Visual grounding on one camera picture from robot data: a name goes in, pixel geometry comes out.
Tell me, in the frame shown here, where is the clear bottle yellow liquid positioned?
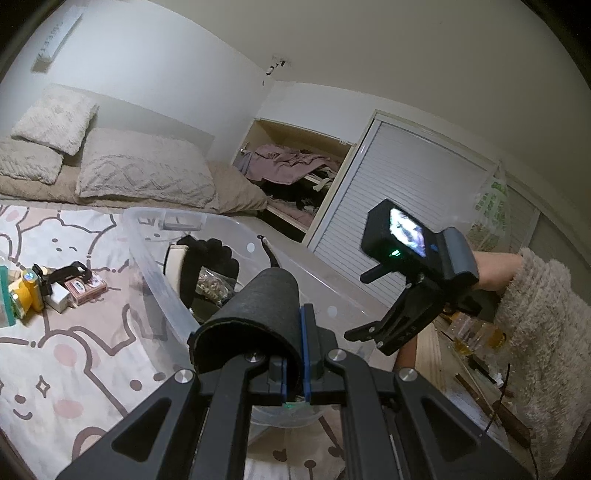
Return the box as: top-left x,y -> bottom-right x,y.
450,314 -> 506,356

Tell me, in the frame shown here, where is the cream flat board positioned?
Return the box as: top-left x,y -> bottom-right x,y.
165,244 -> 190,289

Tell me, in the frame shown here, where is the white louvered closet door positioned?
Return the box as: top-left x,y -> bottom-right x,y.
305,111 -> 504,310

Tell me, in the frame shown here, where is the black foam roller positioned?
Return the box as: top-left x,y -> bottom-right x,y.
187,268 -> 303,402

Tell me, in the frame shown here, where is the flat beige textured pillow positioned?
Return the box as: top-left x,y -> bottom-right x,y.
0,138 -> 65,185

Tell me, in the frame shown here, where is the open wooden closet niche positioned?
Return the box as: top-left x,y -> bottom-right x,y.
231,117 -> 356,243

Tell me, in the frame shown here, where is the brown wooden stick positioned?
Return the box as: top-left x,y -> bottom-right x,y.
492,399 -> 532,448
455,373 -> 497,416

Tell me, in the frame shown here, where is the beige beaded bundle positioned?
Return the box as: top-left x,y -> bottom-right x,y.
198,272 -> 236,305

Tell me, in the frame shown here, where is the small fluffy beige pillow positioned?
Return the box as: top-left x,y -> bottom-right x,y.
11,88 -> 100,155

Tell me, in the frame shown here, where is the mauve clothes pile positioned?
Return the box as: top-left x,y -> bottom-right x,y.
235,143 -> 342,190

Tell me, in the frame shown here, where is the thin black cable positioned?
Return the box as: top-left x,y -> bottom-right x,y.
480,362 -> 541,480

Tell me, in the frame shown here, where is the cartoon printed bed sheet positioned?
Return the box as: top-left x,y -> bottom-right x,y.
0,203 -> 352,480

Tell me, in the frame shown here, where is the clear plastic container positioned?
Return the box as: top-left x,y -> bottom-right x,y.
122,207 -> 393,430

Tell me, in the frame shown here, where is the white plastic barcode pack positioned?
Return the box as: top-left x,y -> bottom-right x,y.
0,265 -> 21,329

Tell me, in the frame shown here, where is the large beige textured pillow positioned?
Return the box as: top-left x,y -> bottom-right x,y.
76,129 -> 218,208

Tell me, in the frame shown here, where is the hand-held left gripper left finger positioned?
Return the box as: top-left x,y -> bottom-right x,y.
55,353 -> 289,480

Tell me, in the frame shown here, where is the white headboard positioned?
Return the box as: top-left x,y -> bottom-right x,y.
51,83 -> 218,162

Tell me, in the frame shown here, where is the dark clothes pile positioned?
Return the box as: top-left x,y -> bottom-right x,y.
265,173 -> 335,220

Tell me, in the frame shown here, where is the person's right forearm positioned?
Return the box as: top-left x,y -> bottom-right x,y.
475,247 -> 591,462

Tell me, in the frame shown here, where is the small white box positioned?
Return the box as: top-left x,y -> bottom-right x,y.
44,281 -> 72,312

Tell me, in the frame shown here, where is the green printed plastic bag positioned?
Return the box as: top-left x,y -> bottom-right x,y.
471,166 -> 513,252

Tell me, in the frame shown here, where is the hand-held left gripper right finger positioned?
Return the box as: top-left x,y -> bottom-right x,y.
299,304 -> 532,480

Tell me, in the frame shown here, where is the yellow headlamp black strap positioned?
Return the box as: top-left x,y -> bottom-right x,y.
9,261 -> 93,319

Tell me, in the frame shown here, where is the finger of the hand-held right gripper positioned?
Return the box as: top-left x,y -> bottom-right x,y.
344,318 -> 393,344

